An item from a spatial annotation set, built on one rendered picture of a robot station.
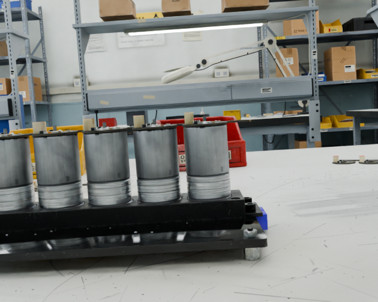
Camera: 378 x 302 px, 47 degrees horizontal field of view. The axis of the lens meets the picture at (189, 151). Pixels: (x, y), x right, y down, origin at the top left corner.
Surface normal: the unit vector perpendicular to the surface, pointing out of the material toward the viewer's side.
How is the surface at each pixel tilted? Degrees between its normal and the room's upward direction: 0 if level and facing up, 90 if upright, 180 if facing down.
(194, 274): 0
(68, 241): 0
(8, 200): 90
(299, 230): 0
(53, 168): 90
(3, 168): 90
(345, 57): 88
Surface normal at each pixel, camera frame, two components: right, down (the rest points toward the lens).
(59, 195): 0.20, 0.07
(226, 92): -0.04, 0.09
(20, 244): -0.07, -0.99
